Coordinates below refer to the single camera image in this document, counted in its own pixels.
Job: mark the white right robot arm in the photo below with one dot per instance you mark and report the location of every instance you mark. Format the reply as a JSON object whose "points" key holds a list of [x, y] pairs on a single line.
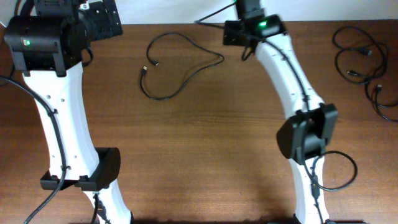
{"points": [[309, 122]]}

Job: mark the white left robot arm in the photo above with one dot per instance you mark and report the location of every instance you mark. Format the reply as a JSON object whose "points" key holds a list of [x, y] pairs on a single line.
{"points": [[46, 40]]}

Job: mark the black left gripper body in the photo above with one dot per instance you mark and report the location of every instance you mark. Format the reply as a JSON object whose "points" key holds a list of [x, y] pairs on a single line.
{"points": [[107, 23]]}

